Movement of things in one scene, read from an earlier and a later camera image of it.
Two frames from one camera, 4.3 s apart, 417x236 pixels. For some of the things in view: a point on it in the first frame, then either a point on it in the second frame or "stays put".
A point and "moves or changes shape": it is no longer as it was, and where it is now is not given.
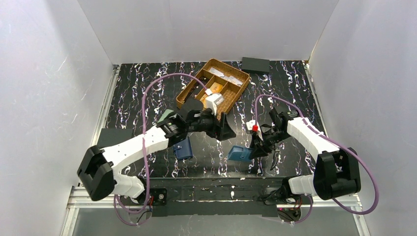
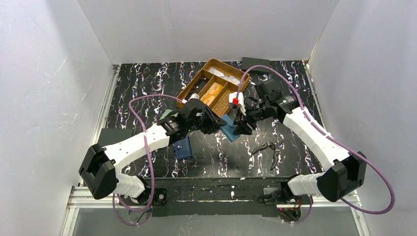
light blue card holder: (238, 153) moves or changes shape
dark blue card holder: (183, 149) stays put
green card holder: (165, 114) stays put
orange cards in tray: (215, 87) stays put
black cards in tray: (197, 88) stays put
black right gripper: (265, 139) to (243, 115)
